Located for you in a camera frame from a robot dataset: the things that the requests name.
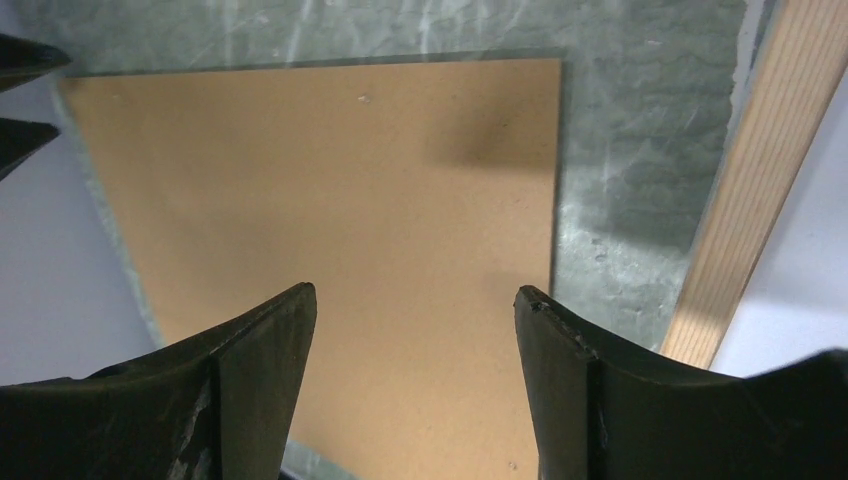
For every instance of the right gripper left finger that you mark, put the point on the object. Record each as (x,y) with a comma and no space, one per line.
(216,405)

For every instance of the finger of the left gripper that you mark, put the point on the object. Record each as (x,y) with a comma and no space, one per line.
(20,139)
(23,60)

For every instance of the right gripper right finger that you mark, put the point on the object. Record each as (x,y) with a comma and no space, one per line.
(603,407)

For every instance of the brown cardboard backing board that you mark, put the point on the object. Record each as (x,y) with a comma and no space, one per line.
(416,197)

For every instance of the wooden picture frame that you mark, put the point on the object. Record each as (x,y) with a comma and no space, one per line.
(797,71)

